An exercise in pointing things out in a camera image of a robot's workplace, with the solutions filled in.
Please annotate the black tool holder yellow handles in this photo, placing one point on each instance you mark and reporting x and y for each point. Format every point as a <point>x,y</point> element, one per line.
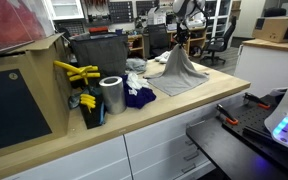
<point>92,108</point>

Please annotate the black office chair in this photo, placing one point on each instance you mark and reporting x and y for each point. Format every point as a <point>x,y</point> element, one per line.
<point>219,43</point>
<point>159,41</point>

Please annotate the grey crumpled garment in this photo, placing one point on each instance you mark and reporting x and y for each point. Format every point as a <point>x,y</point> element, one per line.
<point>136,65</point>

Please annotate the dark grey fabric bin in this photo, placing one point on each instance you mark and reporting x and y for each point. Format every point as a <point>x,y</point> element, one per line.
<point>107,51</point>

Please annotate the grey towel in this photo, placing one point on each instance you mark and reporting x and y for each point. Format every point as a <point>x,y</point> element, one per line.
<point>179,74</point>

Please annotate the cardboard box on counter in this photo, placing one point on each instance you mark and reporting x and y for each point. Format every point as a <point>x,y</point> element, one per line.
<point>273,29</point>

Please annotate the large cardboard box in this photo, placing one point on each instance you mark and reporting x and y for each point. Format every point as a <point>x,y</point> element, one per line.
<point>33,95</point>

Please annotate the white red sneaker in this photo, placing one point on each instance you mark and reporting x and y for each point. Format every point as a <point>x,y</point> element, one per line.
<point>163,58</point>

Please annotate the white drawer cabinet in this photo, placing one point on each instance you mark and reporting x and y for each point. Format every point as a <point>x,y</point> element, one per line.
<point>160,151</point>

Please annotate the orange black clamp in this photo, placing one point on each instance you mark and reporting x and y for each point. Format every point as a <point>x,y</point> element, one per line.
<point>228,117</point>
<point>257,100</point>

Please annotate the clear plastic bin red contents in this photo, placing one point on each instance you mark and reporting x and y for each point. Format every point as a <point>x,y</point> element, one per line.
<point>23,22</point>

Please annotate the red toolbox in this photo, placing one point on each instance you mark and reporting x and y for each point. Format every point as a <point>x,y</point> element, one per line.
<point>101,29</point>

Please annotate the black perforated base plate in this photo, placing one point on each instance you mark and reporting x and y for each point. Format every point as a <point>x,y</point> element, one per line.
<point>251,129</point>

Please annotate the yellow handled clamp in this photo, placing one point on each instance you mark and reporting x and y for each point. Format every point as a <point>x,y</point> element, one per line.
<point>77,73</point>

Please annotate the white crumpled cloth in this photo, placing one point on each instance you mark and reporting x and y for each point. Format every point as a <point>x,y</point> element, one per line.
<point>134,82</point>

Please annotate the silver metal cylinder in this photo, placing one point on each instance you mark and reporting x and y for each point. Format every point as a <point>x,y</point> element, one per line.
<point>113,94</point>

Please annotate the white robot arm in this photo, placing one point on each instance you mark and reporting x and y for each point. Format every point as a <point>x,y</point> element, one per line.
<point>184,9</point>

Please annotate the wooden shelf unit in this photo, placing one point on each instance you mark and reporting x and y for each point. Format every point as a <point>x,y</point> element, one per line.
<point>140,44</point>

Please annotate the purple cloth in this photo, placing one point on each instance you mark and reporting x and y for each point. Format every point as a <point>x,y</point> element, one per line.
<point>137,98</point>

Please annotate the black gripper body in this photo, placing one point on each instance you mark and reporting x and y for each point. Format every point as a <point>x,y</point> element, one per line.
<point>182,33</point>

